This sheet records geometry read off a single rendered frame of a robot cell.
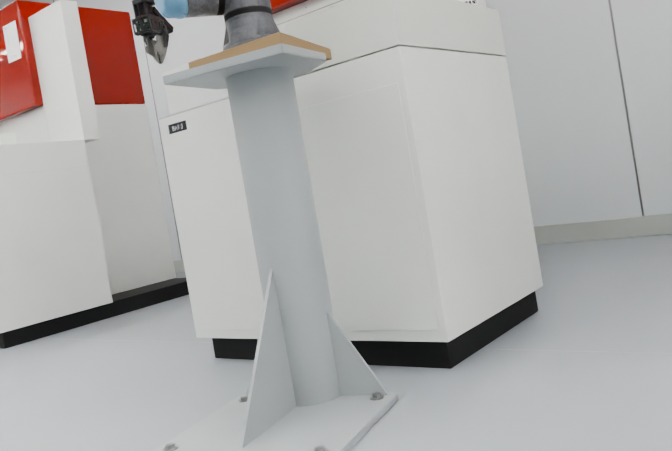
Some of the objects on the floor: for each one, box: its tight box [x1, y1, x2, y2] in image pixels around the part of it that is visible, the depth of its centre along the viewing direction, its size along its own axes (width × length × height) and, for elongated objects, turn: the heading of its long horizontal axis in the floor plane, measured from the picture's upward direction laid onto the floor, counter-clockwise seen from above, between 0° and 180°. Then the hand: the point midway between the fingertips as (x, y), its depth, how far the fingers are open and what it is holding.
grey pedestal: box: [154, 43, 398, 451], centre depth 155 cm, size 51×44×82 cm
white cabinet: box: [159, 46, 543, 369], centre depth 220 cm, size 64×96×82 cm
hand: (161, 60), depth 230 cm, fingers closed
